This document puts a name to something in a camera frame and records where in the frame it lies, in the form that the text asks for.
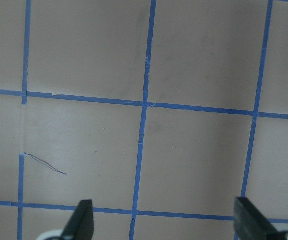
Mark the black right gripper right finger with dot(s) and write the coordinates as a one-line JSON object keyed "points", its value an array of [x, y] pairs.
{"points": [[250, 224]]}

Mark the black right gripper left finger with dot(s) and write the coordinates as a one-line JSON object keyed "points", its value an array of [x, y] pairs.
{"points": [[79, 226]]}

